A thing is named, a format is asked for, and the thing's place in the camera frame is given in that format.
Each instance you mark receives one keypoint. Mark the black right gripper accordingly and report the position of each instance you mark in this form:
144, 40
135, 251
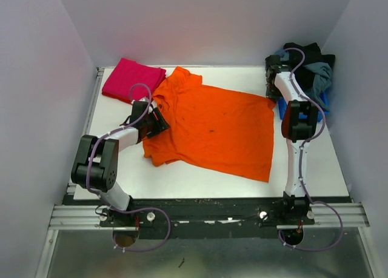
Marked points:
274, 95

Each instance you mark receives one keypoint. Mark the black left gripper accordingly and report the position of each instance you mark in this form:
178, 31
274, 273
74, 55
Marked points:
162, 124

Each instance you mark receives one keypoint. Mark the orange t-shirt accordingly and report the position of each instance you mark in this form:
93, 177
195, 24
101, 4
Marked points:
223, 130

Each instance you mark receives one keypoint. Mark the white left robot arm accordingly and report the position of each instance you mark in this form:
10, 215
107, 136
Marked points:
95, 167

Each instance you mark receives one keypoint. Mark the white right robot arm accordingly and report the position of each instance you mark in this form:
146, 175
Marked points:
298, 123

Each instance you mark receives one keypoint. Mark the black crumpled t-shirt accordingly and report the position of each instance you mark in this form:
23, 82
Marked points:
316, 67

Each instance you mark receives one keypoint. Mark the folded red t-shirt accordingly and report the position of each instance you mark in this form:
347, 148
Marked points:
131, 88

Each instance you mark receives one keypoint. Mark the grey-blue crumpled t-shirt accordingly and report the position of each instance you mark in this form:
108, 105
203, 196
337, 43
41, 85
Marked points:
315, 93

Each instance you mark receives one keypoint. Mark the folded pink t-shirt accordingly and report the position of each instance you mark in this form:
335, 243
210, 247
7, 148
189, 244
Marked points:
126, 75

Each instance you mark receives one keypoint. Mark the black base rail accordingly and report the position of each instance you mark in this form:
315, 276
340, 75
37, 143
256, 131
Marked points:
281, 208

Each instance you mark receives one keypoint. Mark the aluminium frame rail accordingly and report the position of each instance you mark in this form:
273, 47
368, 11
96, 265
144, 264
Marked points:
90, 218

